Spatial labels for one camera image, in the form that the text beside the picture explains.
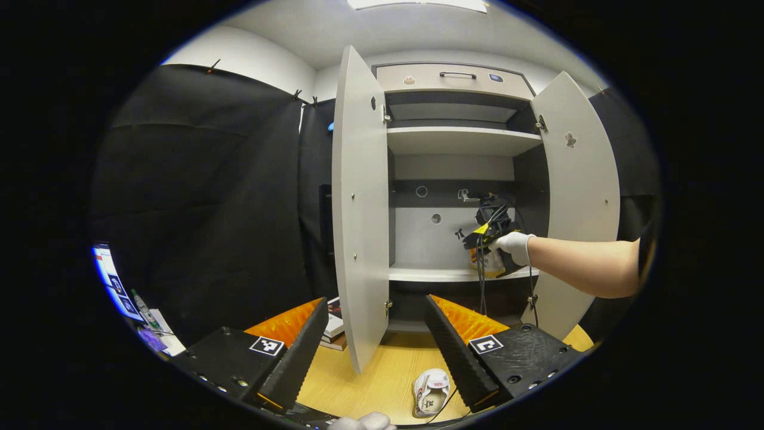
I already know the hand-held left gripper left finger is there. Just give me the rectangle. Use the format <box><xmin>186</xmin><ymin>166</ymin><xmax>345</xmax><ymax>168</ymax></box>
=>
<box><xmin>170</xmin><ymin>297</ymin><xmax>330</xmax><ymax>413</ymax></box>

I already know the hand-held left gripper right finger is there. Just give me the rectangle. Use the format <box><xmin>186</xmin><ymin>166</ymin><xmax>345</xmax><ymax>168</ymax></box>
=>
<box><xmin>424</xmin><ymin>294</ymin><xmax>589</xmax><ymax>414</ymax></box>

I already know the white shoe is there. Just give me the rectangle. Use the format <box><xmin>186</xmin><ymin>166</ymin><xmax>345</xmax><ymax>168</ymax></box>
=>
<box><xmin>470</xmin><ymin>247</ymin><xmax>508</xmax><ymax>279</ymax></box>
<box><xmin>412</xmin><ymin>368</ymin><xmax>452</xmax><ymax>419</ymax></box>

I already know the white shoe cabinet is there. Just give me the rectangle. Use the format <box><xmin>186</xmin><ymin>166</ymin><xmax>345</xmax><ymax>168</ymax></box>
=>
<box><xmin>373</xmin><ymin>63</ymin><xmax>553</xmax><ymax>335</ymax></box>

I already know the white shoe cabinet door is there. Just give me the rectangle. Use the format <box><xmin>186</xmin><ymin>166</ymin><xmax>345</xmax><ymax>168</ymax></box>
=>
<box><xmin>519</xmin><ymin>72</ymin><xmax>621</xmax><ymax>341</ymax></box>
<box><xmin>331</xmin><ymin>45</ymin><xmax>392</xmax><ymax>374</ymax></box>

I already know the white cabinet drawer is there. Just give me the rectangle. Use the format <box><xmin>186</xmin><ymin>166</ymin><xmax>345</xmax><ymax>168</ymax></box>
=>
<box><xmin>376</xmin><ymin>64</ymin><xmax>535</xmax><ymax>100</ymax></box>

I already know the stack of books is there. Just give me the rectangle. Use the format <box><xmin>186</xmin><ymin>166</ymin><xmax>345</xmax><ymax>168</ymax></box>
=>
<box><xmin>321</xmin><ymin>297</ymin><xmax>347</xmax><ymax>352</ymax></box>

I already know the white side tray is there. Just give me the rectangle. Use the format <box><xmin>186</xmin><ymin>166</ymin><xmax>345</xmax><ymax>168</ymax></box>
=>
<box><xmin>146</xmin><ymin>308</ymin><xmax>187</xmax><ymax>357</ymax></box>

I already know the small purple object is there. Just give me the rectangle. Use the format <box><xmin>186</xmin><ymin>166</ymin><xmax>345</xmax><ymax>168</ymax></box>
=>
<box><xmin>137</xmin><ymin>327</ymin><xmax>169</xmax><ymax>353</ymax></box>

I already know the black shirt sleeve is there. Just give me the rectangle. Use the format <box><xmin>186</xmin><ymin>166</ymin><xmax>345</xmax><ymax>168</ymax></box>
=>
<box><xmin>636</xmin><ymin>218</ymin><xmax>661</xmax><ymax>293</ymax></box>

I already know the clear plastic bottle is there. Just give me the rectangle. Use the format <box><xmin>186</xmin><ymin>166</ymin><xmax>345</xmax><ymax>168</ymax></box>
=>
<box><xmin>131</xmin><ymin>290</ymin><xmax>158</xmax><ymax>329</ymax></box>

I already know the black backdrop cloth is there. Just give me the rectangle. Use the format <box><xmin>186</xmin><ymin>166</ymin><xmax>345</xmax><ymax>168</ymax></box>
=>
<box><xmin>93</xmin><ymin>64</ymin><xmax>338</xmax><ymax>347</ymax></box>

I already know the computer monitor screen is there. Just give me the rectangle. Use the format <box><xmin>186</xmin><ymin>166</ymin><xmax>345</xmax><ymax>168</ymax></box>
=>
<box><xmin>93</xmin><ymin>242</ymin><xmax>145</xmax><ymax>323</ymax></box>

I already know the ceiling light panel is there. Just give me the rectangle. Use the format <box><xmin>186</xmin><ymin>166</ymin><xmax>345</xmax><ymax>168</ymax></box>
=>
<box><xmin>347</xmin><ymin>0</ymin><xmax>488</xmax><ymax>14</ymax></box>

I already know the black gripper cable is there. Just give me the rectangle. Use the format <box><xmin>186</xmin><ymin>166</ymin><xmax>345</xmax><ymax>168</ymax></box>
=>
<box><xmin>427</xmin><ymin>385</ymin><xmax>473</xmax><ymax>426</ymax></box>
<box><xmin>512</xmin><ymin>206</ymin><xmax>540</xmax><ymax>328</ymax></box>
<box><xmin>476</xmin><ymin>236</ymin><xmax>488</xmax><ymax>317</ymax></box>

